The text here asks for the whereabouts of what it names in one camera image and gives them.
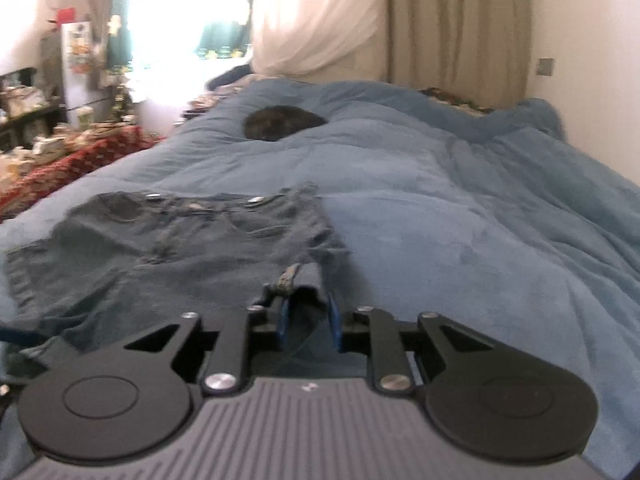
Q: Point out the grey wall socket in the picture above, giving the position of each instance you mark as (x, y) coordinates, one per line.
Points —
(546, 66)

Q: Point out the red patterned tablecloth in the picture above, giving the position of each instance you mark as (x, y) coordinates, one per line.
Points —
(85, 160)

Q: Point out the blue denim shorts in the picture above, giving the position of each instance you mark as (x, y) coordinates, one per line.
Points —
(175, 260)

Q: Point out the cluttered shelf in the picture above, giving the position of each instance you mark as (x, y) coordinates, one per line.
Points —
(25, 110)

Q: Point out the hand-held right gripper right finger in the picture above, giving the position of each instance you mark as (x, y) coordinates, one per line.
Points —
(335, 322)

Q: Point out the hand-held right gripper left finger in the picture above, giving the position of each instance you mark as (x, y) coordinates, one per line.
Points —
(282, 322)

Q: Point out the patterned pillow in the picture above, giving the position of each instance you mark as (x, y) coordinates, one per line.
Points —
(457, 102)

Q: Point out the dark blue plush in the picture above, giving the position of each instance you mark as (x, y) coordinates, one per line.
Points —
(230, 76)

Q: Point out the green printed curtain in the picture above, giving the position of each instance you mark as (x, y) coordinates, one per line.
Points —
(222, 37)

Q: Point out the beige curtain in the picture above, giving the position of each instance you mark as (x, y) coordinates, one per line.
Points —
(460, 25)

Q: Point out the dark round furry thing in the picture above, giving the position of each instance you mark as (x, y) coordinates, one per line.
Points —
(285, 122)

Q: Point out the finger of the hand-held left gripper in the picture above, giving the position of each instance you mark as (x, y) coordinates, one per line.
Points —
(20, 336)

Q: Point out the white fridge with stickers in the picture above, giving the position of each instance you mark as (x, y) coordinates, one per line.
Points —
(77, 85)

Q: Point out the pile of table clutter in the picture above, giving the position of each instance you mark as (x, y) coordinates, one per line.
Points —
(60, 140)

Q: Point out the blue fleece blanket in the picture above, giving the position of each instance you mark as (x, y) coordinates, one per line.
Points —
(475, 235)

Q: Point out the red wall decoration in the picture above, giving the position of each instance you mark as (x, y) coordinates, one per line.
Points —
(66, 15)

